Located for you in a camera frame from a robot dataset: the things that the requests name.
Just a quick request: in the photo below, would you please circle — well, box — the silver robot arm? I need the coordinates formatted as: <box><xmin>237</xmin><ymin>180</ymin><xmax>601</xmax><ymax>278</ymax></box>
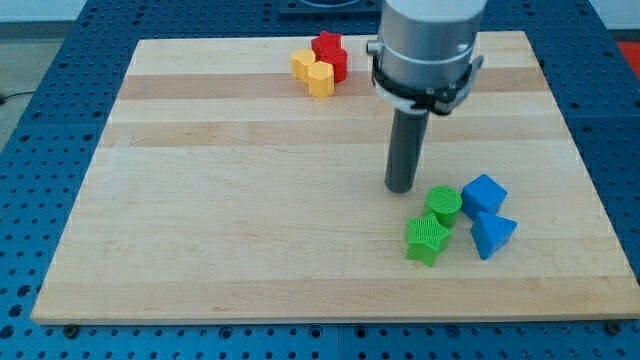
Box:
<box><xmin>366</xmin><ymin>0</ymin><xmax>487</xmax><ymax>116</ymax></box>

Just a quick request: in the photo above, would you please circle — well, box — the green star block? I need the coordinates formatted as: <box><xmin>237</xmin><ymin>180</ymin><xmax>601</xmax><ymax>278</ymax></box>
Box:
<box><xmin>405</xmin><ymin>214</ymin><xmax>452</xmax><ymax>267</ymax></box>

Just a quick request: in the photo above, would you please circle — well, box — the red star block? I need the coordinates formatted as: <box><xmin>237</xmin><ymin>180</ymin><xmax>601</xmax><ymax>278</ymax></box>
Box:
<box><xmin>311</xmin><ymin>31</ymin><xmax>342</xmax><ymax>59</ymax></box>

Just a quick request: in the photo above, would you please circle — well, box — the light wooden board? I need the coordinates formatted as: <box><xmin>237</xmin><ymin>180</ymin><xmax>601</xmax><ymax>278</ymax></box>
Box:
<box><xmin>31</xmin><ymin>31</ymin><xmax>639</xmax><ymax>325</ymax></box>

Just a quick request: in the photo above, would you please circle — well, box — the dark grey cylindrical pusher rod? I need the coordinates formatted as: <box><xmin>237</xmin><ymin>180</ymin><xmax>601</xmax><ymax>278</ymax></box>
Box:
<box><xmin>385</xmin><ymin>109</ymin><xmax>428</xmax><ymax>193</ymax></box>

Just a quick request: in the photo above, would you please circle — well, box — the yellow hexagon block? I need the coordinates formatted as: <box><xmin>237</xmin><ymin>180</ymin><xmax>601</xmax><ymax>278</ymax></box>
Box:
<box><xmin>308</xmin><ymin>61</ymin><xmax>335</xmax><ymax>98</ymax></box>

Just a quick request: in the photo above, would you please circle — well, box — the yellow round block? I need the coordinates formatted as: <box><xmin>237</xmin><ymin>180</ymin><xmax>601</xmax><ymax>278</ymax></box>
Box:
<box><xmin>289</xmin><ymin>49</ymin><xmax>316</xmax><ymax>83</ymax></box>

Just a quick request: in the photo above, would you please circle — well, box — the red hexagon block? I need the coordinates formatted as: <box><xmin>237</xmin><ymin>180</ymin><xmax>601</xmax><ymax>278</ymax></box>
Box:
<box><xmin>320</xmin><ymin>48</ymin><xmax>348</xmax><ymax>83</ymax></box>

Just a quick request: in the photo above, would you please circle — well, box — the green cylinder block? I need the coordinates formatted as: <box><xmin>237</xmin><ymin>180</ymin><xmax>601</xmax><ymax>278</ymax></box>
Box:
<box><xmin>423</xmin><ymin>185</ymin><xmax>463</xmax><ymax>228</ymax></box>

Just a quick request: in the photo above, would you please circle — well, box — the blue cube block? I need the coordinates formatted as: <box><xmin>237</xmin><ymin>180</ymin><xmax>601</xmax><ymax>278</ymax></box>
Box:
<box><xmin>461</xmin><ymin>174</ymin><xmax>508</xmax><ymax>219</ymax></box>

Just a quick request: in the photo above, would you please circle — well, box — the blue triangle block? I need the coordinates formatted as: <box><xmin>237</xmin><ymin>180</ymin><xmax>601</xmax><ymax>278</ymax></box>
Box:
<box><xmin>471</xmin><ymin>212</ymin><xmax>518</xmax><ymax>260</ymax></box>

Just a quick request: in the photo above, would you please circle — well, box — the black cable on floor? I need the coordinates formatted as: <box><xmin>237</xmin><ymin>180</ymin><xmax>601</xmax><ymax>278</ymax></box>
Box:
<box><xmin>0</xmin><ymin>90</ymin><xmax>34</xmax><ymax>106</ymax></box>

